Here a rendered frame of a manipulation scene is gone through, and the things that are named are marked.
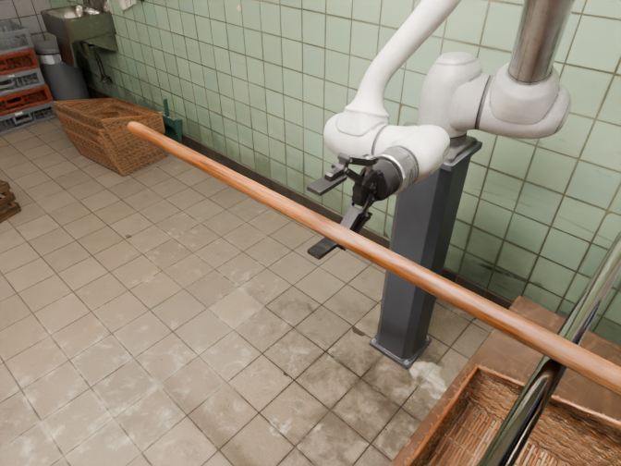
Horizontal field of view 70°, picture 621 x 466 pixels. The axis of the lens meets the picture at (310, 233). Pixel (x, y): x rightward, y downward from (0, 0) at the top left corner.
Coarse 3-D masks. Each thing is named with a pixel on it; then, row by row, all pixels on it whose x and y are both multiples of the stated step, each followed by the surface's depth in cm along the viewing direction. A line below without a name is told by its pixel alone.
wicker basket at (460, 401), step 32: (480, 384) 110; (512, 384) 103; (448, 416) 103; (480, 416) 113; (544, 416) 101; (576, 416) 94; (448, 448) 106; (544, 448) 105; (576, 448) 99; (608, 448) 93
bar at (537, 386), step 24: (600, 264) 72; (600, 288) 66; (576, 312) 63; (576, 336) 60; (552, 360) 57; (528, 384) 55; (552, 384) 54; (528, 408) 51; (504, 432) 49; (528, 432) 50; (504, 456) 47
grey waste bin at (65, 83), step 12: (36, 48) 379; (48, 48) 378; (48, 60) 382; (60, 60) 385; (48, 72) 389; (60, 72) 391; (72, 72) 397; (48, 84) 397; (60, 84) 396; (72, 84) 401; (84, 84) 414; (60, 96) 402; (72, 96) 406; (84, 96) 415
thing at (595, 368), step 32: (128, 128) 107; (192, 160) 94; (256, 192) 83; (320, 224) 75; (384, 256) 68; (448, 288) 62; (480, 320) 61; (512, 320) 58; (544, 352) 56; (576, 352) 54; (608, 384) 52
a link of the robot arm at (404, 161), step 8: (384, 152) 88; (392, 152) 88; (400, 152) 88; (408, 152) 88; (392, 160) 86; (400, 160) 86; (408, 160) 87; (416, 160) 88; (400, 168) 86; (408, 168) 87; (416, 168) 88; (400, 176) 86; (408, 176) 87; (416, 176) 89; (400, 184) 87; (408, 184) 89
